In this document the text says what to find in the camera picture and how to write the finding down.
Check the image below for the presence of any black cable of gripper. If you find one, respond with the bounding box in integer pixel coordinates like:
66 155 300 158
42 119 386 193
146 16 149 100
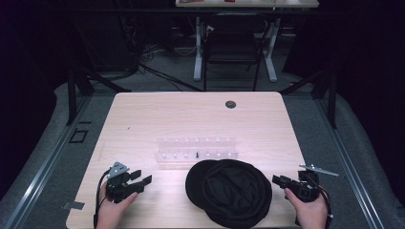
317 185 334 229
93 169 111 229

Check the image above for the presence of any clear acrylic rack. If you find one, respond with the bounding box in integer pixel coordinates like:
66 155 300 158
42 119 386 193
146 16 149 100
154 136 240 165

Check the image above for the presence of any bundle of floor cables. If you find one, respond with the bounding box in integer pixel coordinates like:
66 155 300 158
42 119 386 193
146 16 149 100
122 18 204 94

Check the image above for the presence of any black metal frame stand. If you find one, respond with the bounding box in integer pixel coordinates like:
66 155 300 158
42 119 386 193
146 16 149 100
279 65 339 131
64 60 132 127

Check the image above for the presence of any black chair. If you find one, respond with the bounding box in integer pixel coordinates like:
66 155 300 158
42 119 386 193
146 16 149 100
202 12 269 93

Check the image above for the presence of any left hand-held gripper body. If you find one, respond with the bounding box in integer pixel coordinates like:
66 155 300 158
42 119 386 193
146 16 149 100
105 161 146 204

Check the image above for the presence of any aluminium floor rail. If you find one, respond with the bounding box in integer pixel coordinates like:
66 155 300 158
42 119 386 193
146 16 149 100
313 94 388 229
0 94 94 229

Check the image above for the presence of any white-legged desk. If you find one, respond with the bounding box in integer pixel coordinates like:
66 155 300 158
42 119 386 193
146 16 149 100
174 0 321 84

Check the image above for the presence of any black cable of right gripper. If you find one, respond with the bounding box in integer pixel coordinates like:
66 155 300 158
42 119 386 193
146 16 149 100
317 185 334 229

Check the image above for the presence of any person's right hand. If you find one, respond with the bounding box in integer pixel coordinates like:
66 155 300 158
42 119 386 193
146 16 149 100
284 187 330 229

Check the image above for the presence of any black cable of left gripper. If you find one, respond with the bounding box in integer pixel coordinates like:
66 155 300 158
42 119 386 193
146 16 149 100
93 169 111 229

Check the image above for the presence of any person's left hand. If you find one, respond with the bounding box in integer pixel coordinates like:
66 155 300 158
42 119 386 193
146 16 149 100
96 182 139 229

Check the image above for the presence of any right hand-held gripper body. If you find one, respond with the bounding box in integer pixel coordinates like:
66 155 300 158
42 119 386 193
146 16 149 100
287 163 340 203

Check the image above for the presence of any black fabric hat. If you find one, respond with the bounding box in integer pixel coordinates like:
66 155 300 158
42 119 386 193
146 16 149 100
184 158 274 229

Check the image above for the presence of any grey tape strip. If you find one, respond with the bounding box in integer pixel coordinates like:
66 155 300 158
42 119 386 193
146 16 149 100
61 199 86 211

